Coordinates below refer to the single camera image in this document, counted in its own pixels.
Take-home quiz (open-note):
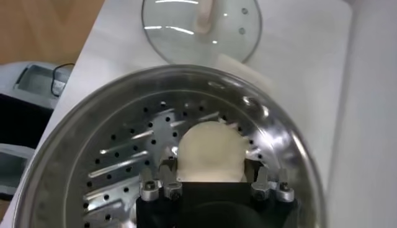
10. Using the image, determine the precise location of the glass lid with cream handle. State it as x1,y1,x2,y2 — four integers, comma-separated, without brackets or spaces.
141,0,263,66

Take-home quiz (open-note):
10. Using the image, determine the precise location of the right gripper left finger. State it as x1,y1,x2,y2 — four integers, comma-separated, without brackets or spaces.
138,156,184,203

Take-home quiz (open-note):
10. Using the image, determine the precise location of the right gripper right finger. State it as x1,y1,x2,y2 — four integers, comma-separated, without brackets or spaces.
243,157,295,204

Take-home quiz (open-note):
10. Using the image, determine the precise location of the thin black base cable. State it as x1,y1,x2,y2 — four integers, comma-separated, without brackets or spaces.
51,63,75,97

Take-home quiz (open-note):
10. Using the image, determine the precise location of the white steamed baozi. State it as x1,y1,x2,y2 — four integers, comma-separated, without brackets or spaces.
176,120,251,183

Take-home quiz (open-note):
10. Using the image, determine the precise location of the perforated steel steamer basket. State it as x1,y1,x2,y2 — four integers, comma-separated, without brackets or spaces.
12,64,328,228

